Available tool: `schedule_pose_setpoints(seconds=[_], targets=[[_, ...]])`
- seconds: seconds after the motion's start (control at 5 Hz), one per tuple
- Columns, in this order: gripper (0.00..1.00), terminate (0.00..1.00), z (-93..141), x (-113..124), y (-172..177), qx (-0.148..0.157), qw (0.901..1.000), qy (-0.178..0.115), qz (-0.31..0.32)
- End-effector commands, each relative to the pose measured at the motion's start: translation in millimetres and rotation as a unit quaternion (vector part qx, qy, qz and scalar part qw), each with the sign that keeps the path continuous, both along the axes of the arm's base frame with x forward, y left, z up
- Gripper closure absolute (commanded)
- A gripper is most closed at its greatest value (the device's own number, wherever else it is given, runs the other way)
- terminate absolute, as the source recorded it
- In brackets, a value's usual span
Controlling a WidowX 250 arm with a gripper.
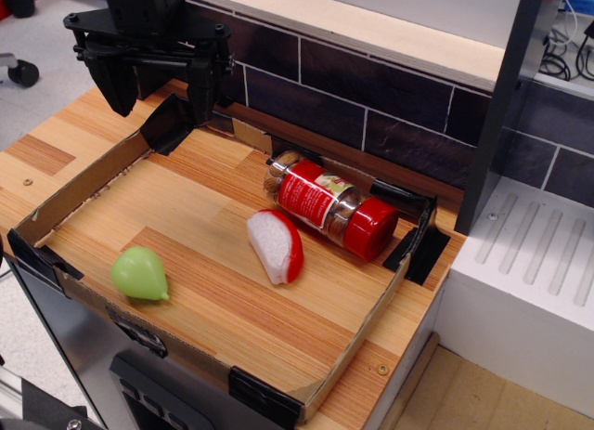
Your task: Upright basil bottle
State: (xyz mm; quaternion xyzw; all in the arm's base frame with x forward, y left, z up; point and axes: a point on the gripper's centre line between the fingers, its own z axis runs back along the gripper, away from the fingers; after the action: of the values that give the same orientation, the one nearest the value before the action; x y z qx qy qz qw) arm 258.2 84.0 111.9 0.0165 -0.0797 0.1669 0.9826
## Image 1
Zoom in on white sink drainboard unit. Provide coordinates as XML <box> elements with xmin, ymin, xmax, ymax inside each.
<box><xmin>434</xmin><ymin>178</ymin><xmax>593</xmax><ymax>416</ymax></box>

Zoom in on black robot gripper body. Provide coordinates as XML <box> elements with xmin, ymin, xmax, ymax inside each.
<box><xmin>63</xmin><ymin>0</ymin><xmax>232</xmax><ymax>68</ymax></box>

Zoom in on green toy pear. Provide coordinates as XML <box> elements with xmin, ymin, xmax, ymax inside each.
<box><xmin>110</xmin><ymin>246</ymin><xmax>169</xmax><ymax>301</ymax></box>

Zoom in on black cables in background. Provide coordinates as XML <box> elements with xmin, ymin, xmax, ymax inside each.
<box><xmin>540</xmin><ymin>25</ymin><xmax>594</xmax><ymax>82</ymax></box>

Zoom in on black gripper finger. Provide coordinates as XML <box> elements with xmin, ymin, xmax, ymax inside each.
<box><xmin>186</xmin><ymin>39</ymin><xmax>233</xmax><ymax>125</ymax></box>
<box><xmin>84</xmin><ymin>54</ymin><xmax>137</xmax><ymax>117</ymax></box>

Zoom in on black office chair caster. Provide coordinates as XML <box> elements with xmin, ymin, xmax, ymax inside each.
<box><xmin>1</xmin><ymin>53</ymin><xmax>39</xmax><ymax>87</ymax></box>

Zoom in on black oven control panel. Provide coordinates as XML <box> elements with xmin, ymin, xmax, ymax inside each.
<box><xmin>110</xmin><ymin>354</ymin><xmax>267</xmax><ymax>429</ymax></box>

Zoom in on dark grey vertical post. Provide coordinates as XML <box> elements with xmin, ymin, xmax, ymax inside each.
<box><xmin>455</xmin><ymin>0</ymin><xmax>559</xmax><ymax>235</ymax></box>

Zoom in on cardboard fence with black tape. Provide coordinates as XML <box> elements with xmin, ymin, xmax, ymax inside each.
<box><xmin>1</xmin><ymin>86</ymin><xmax>464</xmax><ymax>429</ymax></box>

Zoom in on red-lidded spice bottle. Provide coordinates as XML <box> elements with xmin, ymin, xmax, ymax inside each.
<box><xmin>264</xmin><ymin>150</ymin><xmax>398</xmax><ymax>261</ymax></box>

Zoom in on red and white toy slice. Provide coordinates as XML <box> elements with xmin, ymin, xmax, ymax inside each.
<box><xmin>247</xmin><ymin>209</ymin><xmax>304</xmax><ymax>285</ymax></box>

